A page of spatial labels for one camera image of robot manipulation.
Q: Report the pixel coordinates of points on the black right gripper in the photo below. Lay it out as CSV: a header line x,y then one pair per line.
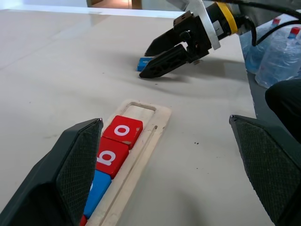
x,y
195,33

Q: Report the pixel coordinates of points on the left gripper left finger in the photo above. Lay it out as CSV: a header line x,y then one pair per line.
x,y
58,176

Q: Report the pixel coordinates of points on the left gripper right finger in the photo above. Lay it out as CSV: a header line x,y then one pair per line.
x,y
272,164

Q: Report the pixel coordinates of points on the blue letter tile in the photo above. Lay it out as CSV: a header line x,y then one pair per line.
x,y
98,188
142,64

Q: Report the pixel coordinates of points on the red letter tile b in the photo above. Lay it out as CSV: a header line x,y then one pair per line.
x,y
117,162

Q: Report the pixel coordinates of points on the red letter tile o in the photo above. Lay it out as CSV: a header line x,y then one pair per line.
x,y
128,122

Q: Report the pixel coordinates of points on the wooden letter tray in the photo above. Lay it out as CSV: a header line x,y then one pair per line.
x,y
145,150

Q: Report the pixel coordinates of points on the dark rounded shape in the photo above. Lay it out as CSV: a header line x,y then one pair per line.
x,y
287,106

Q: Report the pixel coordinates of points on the beige table cover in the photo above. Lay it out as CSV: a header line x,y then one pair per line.
x,y
70,70

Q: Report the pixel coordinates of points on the clear plastic water bottle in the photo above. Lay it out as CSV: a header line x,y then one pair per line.
x,y
279,63
263,47

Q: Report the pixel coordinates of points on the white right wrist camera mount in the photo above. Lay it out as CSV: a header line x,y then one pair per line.
x,y
207,23

